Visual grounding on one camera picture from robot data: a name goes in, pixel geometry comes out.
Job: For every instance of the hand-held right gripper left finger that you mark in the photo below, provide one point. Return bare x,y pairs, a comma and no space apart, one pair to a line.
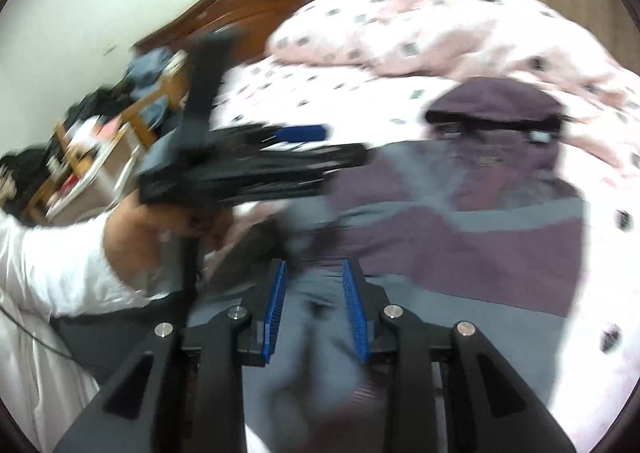
274,318

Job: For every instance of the person's left hand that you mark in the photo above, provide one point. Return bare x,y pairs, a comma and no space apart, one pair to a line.
145,233

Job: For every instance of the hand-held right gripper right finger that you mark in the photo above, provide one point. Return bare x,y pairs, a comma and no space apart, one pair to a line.
356,318

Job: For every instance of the person's left forearm white sleeve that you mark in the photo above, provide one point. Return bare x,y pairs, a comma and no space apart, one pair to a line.
50,263

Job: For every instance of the blue denim garment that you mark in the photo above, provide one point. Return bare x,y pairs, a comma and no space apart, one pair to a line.
145,68

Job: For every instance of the black fuzzy object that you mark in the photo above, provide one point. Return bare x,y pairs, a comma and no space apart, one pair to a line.
20,173

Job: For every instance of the pink printed quilt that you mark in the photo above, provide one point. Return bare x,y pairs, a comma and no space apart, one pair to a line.
400,23

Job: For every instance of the black clothes pile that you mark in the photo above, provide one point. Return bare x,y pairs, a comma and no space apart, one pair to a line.
100,103

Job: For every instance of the cluttered wooden side table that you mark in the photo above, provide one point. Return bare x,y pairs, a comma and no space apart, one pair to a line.
142,130

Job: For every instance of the person's torso in white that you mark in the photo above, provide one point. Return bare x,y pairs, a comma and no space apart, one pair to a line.
35,383

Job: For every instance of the dark wooden headboard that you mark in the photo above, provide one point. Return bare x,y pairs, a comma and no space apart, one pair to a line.
240,3

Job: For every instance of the pink printed bed sheet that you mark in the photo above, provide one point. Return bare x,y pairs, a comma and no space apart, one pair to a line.
310,93

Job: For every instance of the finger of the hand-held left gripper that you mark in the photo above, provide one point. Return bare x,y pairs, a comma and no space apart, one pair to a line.
300,163
300,133

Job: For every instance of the purple and grey hooded jacket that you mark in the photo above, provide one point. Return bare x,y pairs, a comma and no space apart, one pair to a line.
500,258

